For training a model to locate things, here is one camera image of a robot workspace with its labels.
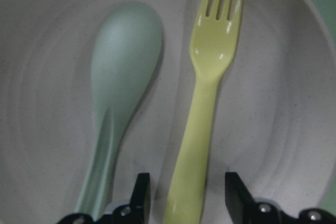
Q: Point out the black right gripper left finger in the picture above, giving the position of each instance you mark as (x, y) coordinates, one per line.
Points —
(140, 201)

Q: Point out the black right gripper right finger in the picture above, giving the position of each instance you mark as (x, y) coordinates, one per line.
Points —
(241, 206)

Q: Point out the white round plate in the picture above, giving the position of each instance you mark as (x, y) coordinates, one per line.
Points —
(274, 121)

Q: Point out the pale green spoon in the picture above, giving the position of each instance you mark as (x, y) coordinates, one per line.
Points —
(126, 52)

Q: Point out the yellow plastic fork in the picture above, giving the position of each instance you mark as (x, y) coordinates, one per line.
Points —
(212, 48)

